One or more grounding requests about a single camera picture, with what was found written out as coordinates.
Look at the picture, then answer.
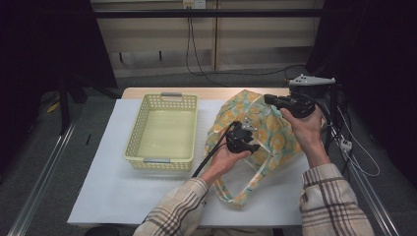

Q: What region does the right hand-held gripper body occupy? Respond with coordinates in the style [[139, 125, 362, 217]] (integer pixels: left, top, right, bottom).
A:
[[286, 74, 336, 119]]

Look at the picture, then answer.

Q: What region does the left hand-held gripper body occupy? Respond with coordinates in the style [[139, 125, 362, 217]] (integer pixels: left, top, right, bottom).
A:
[[225, 120, 257, 154]]

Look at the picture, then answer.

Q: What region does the orange floral tote bag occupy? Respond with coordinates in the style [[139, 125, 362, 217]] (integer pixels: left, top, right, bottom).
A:
[[205, 88, 305, 209]]

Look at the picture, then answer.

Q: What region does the yellow perforated plastic basket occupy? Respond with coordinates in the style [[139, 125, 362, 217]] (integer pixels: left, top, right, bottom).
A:
[[123, 92, 200, 172]]

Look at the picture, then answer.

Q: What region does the person's left hand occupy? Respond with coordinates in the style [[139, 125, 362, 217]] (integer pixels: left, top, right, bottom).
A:
[[200, 144, 252, 187]]

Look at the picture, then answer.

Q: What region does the person's right hand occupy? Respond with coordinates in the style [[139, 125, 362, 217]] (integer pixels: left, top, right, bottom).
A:
[[279, 105, 330, 168]]

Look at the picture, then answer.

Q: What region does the wooden table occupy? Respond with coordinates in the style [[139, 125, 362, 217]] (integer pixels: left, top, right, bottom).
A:
[[121, 87, 291, 101]]

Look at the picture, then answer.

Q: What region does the dark curtain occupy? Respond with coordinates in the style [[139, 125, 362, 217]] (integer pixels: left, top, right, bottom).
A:
[[305, 0, 417, 190], [0, 0, 118, 168]]

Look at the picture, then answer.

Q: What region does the black horizontal bar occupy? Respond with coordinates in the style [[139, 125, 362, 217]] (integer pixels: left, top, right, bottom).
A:
[[92, 8, 328, 19]]

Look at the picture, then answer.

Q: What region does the white foam table mat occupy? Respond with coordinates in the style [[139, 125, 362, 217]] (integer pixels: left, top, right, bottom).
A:
[[67, 98, 332, 229]]

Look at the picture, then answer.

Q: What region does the black metal stand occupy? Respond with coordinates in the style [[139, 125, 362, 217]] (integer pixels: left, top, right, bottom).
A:
[[57, 74, 88, 136]]

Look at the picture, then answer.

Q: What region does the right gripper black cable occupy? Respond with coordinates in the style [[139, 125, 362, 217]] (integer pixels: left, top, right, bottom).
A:
[[314, 97, 334, 133]]

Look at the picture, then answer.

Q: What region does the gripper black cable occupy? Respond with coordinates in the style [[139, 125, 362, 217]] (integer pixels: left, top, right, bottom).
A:
[[191, 121, 238, 179], [314, 97, 334, 133]]

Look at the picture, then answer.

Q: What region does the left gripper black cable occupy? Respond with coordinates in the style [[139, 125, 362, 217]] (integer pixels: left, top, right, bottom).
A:
[[191, 121, 238, 179]]

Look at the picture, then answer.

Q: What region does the white floor cable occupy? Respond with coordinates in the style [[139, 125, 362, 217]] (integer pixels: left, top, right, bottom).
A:
[[336, 107, 382, 178]]

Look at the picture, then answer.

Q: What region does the black hanging wall cable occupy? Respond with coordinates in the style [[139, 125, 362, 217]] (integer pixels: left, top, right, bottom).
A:
[[185, 16, 307, 88]]

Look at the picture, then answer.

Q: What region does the aluminium floor rail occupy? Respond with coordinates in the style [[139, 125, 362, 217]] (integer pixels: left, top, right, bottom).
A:
[[7, 120, 77, 236], [323, 99, 400, 236]]

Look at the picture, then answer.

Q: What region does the white wall socket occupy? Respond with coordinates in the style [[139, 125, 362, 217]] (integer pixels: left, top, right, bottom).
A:
[[182, 0, 208, 10]]

